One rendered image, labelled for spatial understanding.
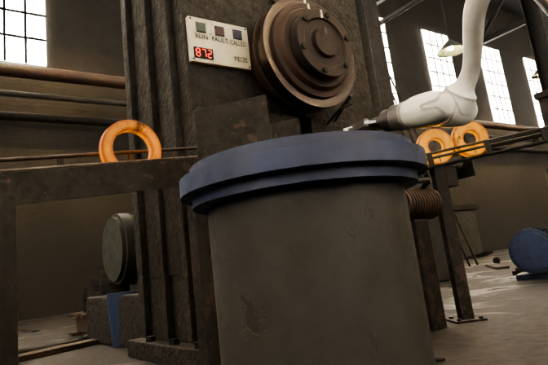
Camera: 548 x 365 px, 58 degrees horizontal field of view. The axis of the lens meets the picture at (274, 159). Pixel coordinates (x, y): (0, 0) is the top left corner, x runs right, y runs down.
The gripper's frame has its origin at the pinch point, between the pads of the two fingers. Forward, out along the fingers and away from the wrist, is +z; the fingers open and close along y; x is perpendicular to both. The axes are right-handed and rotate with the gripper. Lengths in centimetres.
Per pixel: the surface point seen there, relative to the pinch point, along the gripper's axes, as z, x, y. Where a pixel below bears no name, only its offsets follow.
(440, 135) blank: -2, 1, 51
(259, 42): 21.0, 37.2, -23.0
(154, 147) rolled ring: 15, -6, -69
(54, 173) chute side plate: 12, -15, -98
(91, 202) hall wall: 628, 26, 85
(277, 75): 16.0, 23.3, -19.5
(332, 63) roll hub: 8.9, 28.5, 2.2
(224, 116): -19, -4, -64
